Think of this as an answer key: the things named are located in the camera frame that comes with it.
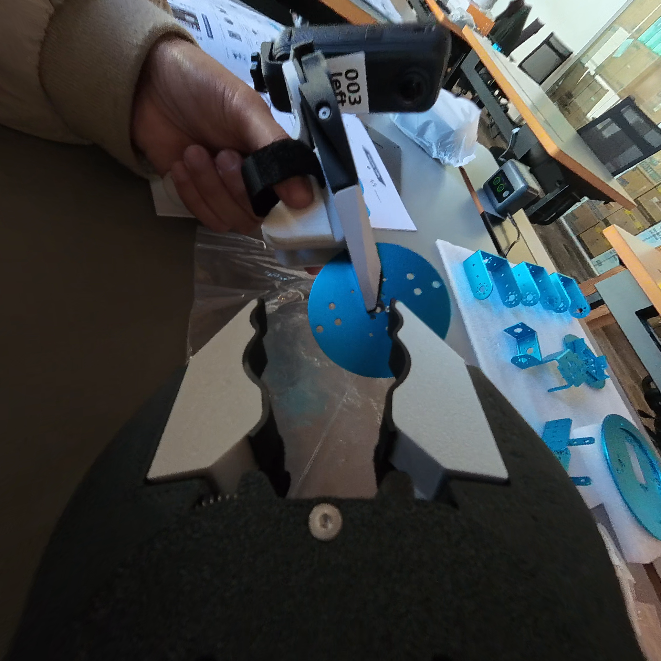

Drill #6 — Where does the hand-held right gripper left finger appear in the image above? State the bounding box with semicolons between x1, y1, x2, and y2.
146;297;270;489

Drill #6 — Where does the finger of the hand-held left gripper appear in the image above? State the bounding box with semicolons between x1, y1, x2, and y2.
330;183;384;314

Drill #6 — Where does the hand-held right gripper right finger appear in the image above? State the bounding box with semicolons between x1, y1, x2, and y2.
379;298;510;501

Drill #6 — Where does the teal round metal plate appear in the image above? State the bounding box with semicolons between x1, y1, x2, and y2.
308;242;451;379

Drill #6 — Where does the person's left forearm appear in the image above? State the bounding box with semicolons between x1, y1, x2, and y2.
0;0;199;150

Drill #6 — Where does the person's left hand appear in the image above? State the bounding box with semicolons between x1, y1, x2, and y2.
132;39;316;235

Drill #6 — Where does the white printed instruction sheet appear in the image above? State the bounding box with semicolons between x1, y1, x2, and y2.
150;0;418;233

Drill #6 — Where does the white plastic bag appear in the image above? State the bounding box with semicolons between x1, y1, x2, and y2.
392;90;482;167

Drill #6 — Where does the white foam sheet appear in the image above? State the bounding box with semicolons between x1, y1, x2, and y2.
436;239;661;565

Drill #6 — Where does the large clear plastic bag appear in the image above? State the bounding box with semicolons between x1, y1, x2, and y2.
188;227;394;497

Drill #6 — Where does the brown wooden stick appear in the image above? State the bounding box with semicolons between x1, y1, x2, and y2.
459;164;489;219

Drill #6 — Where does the person's beige jacket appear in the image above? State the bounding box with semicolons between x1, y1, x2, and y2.
0;124;199;661

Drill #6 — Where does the cluster of blue brackets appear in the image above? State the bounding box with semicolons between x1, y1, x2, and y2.
462;249;611;487

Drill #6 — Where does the black computer monitor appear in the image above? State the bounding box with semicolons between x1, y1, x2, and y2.
519;31;575;87

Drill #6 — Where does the black device green display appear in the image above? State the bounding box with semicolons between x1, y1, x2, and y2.
483;159;541;219

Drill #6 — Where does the stack of cardboard boxes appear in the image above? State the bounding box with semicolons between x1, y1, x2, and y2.
562;155;661;270

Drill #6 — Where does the black device cable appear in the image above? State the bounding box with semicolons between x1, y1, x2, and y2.
495;213;523;257

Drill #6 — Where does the blue round metal ring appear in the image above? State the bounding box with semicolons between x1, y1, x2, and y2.
600;413;661;541

